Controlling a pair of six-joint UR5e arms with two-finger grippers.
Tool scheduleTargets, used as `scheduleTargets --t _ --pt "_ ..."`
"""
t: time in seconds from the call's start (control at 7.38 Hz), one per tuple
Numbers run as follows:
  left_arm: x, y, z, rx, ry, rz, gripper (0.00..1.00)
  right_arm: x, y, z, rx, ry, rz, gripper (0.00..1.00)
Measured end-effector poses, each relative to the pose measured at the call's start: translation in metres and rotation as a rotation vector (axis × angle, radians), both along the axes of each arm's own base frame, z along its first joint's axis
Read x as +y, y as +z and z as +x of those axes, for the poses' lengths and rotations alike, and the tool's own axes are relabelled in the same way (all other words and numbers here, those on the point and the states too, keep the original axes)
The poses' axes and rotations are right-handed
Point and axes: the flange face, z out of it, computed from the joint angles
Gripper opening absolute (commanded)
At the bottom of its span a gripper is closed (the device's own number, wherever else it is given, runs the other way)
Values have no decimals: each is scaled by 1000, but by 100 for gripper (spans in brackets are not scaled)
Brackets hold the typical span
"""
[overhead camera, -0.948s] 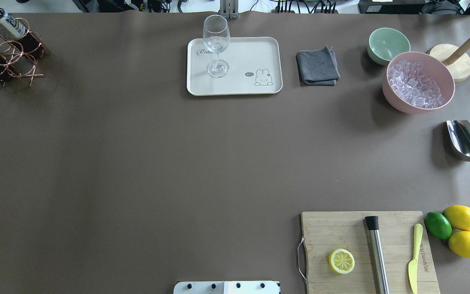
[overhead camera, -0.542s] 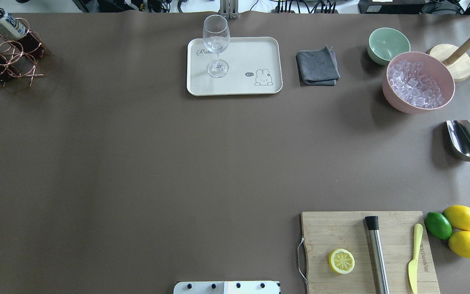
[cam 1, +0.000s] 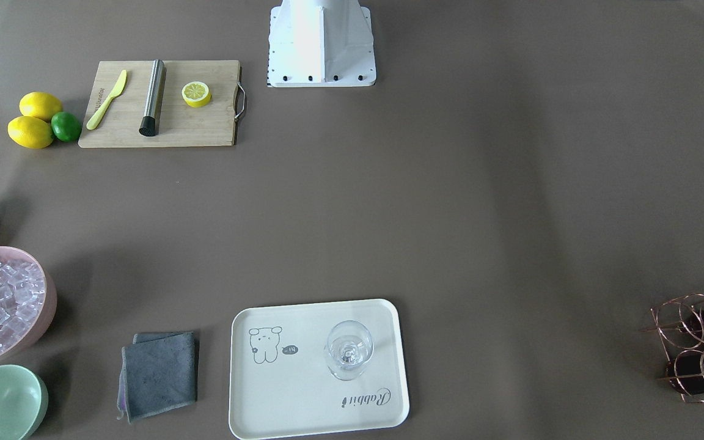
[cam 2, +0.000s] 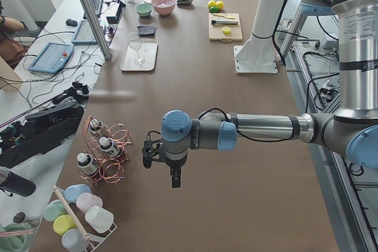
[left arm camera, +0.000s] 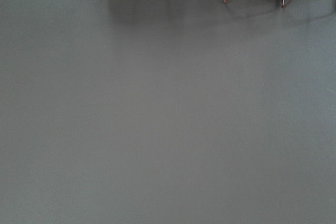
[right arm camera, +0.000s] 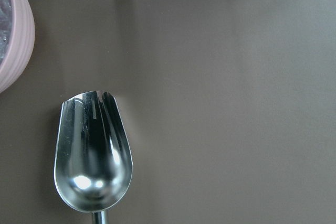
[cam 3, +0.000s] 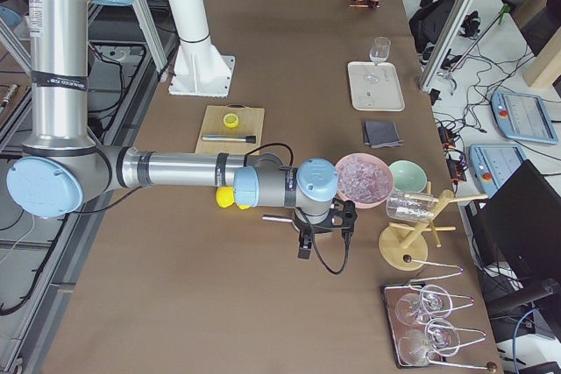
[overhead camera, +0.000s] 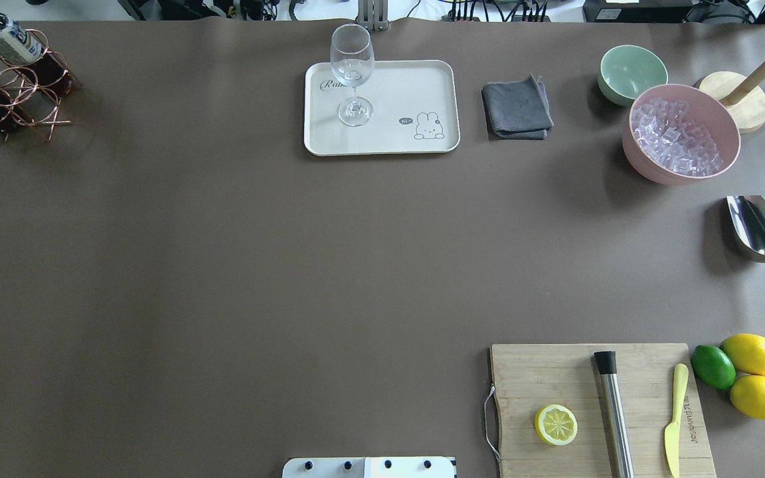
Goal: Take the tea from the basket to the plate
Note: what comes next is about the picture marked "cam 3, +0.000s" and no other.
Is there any pink bowl of ice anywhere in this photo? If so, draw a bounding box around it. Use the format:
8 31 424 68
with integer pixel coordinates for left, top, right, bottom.
336 153 394 208

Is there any clear wine glass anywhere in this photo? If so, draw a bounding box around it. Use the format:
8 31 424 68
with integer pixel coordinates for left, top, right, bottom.
366 37 391 83

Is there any aluminium frame post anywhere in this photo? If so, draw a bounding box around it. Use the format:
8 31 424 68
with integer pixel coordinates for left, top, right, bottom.
419 0 473 92

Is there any steel muddler with black tip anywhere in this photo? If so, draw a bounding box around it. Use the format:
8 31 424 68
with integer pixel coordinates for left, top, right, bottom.
200 134 257 144

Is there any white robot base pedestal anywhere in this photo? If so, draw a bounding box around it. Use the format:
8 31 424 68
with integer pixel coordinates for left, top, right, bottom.
168 0 235 98

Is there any steel ice scoop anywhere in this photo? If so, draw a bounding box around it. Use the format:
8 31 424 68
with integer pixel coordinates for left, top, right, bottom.
261 214 300 231

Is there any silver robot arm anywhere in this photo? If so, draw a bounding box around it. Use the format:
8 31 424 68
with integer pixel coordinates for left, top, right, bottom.
6 0 357 258

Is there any clear glass jar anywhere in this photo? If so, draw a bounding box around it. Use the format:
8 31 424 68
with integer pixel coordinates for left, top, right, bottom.
386 190 437 222

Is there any black office chair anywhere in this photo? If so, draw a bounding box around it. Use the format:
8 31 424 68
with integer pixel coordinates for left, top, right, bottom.
465 160 560 323

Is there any yellow lemon half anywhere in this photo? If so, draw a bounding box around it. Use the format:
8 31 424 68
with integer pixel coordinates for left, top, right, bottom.
223 113 239 129

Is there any upturned wine glass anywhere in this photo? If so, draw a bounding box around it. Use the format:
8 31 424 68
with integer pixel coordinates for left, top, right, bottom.
398 319 460 366
395 285 451 326

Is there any grey folded cloth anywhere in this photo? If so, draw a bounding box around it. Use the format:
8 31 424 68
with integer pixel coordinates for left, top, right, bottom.
363 120 403 149

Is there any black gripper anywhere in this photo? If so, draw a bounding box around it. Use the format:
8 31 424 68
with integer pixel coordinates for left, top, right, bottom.
292 199 358 259

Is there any black mirror tray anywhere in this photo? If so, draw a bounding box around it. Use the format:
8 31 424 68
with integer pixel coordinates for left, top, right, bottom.
380 279 499 370

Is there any green empty bowl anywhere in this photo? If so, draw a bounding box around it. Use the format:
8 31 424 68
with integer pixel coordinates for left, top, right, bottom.
389 160 428 193

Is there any white rabbit tray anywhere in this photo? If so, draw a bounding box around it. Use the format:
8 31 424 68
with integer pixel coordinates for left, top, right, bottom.
347 61 405 112

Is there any bamboo cutting board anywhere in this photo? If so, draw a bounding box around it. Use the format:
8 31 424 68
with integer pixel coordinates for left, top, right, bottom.
195 105 265 155

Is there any blue teach pendant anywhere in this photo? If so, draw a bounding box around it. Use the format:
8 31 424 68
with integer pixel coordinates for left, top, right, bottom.
491 90 559 145
469 144 527 197

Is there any wooden glass drying rack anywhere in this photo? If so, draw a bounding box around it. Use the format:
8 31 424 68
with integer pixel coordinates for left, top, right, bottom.
378 181 488 271

